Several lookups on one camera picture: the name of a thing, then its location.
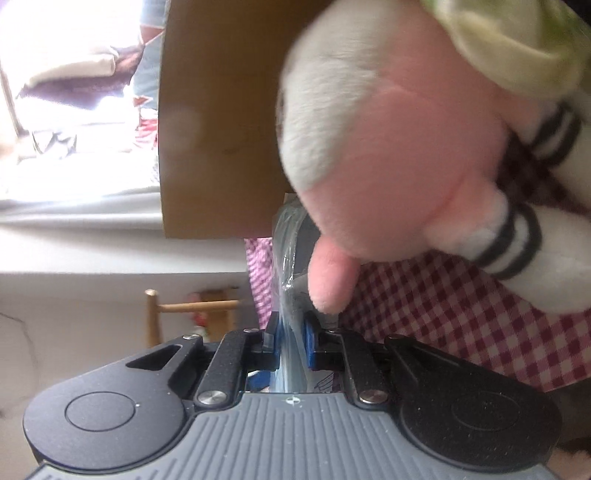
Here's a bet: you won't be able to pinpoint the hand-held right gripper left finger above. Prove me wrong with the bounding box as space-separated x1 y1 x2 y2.
126 311 281 408

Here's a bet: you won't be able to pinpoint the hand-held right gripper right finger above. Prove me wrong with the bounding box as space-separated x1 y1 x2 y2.
302 311 467 408

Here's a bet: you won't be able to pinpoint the clear plastic packet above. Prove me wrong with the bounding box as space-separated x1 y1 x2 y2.
270 193 343 394

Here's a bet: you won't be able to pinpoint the white pink plush doll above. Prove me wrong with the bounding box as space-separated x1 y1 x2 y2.
274 0 591 315

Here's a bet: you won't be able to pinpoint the brown cardboard box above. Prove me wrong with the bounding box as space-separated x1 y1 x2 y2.
157 0 335 241

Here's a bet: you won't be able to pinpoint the wooden chair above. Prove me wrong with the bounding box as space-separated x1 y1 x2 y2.
144 288 241 349

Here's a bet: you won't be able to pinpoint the pink checked bed sheet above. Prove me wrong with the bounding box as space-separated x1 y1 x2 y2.
244 236 591 394

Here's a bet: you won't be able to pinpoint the light grey sheet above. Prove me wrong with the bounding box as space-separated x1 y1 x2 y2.
0 190 163 232

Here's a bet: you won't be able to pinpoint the red clothes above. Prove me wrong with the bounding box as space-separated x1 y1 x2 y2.
133 95 160 152

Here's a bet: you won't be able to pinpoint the dark hanging garment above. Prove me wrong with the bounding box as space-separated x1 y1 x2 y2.
31 128 78 161

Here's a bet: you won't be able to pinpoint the dark maroon cloth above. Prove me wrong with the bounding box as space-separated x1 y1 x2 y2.
17 46 145 112

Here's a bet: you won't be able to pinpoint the blue patterned quilt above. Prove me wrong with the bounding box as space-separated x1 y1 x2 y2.
133 0 172 108

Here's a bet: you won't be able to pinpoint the beige folded cloth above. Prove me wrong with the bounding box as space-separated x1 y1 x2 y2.
21 44 117 89

